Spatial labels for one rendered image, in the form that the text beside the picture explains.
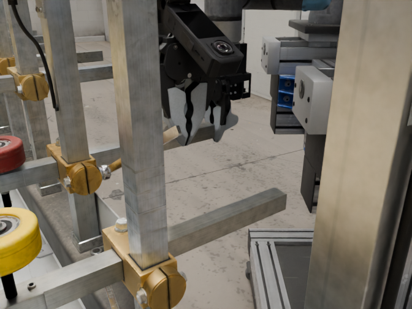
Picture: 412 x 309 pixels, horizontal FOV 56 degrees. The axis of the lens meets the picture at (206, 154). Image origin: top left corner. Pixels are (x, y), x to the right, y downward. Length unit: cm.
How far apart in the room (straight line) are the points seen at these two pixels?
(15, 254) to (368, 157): 34
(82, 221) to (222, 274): 112
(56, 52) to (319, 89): 40
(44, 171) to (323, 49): 80
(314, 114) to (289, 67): 50
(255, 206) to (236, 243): 132
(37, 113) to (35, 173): 22
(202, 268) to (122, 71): 146
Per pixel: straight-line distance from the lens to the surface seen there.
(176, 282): 47
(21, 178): 69
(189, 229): 55
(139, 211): 43
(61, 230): 81
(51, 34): 61
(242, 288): 169
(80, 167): 64
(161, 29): 54
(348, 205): 20
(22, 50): 86
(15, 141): 68
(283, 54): 113
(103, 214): 69
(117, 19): 38
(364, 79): 18
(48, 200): 92
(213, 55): 44
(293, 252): 155
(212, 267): 178
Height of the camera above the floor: 113
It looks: 23 degrees down
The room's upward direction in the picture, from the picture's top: straight up
